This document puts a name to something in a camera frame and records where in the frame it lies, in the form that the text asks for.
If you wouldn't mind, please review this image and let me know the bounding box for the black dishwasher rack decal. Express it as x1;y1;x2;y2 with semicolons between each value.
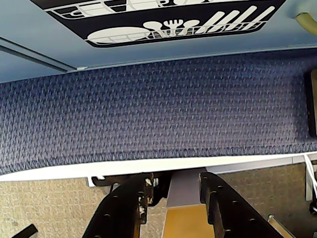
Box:
29;0;288;50

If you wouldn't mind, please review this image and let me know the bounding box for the gray and yellow beam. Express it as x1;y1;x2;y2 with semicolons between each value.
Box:
163;171;208;238

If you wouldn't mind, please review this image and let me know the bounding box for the gold dishwasher door handle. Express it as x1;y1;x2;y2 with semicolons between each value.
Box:
294;12;317;33

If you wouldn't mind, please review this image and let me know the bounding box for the blue textured floor mat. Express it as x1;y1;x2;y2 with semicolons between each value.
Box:
0;51;317;176

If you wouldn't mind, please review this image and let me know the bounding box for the black flat bar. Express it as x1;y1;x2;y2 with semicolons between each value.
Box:
18;224;38;238

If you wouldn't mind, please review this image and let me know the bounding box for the white cable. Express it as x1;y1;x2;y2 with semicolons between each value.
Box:
303;153;317;202

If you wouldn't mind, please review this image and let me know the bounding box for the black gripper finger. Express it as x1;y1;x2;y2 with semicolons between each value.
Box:
81;173;155;238
199;172;292;238

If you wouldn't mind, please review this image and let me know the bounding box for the blue wooden toy kitchen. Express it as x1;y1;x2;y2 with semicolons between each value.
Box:
0;0;317;82

